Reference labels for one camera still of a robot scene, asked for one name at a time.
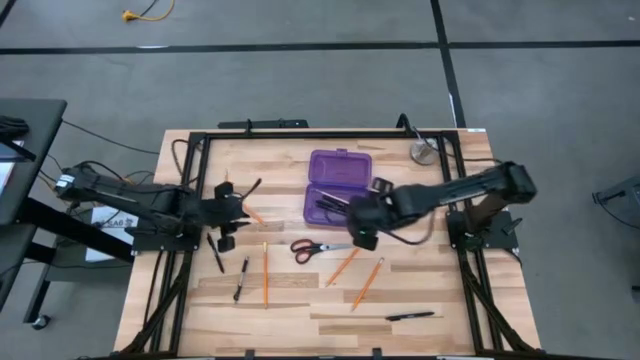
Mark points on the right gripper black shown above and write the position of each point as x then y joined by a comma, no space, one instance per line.
372,214

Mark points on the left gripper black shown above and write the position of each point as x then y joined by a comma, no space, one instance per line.
222,215

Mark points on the orange pencil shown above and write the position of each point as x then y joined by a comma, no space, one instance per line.
342,267
265,275
368,284
256,216

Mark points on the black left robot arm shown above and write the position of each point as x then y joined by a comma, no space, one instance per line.
125,192

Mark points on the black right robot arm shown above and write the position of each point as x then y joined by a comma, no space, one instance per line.
460,187

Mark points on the purple translucent supply box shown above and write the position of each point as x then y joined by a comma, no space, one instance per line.
340,170

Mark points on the black and silver pen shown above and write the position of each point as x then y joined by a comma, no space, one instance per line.
241,278

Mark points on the red and black scissors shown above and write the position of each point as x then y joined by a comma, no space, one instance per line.
318,247

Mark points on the cylinder weight on disc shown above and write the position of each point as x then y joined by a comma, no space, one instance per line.
424,152

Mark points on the black mounting bar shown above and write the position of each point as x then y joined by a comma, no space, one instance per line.
265,124

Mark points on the white paper sheet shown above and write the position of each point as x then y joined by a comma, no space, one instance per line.
107,220

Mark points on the black desk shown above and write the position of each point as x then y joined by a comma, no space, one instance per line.
35,165

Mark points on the black caster wheel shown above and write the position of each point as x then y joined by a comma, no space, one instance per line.
41,321

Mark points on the black object on desk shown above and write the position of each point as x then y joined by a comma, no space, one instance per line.
10,127

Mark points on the grey stand leg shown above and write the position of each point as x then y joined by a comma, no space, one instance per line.
620,192

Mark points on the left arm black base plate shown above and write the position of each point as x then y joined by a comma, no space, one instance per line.
160,244

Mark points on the black aluminium table frame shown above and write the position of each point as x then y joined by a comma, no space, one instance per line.
325,135

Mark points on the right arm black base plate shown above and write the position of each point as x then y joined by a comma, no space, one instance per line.
500,232

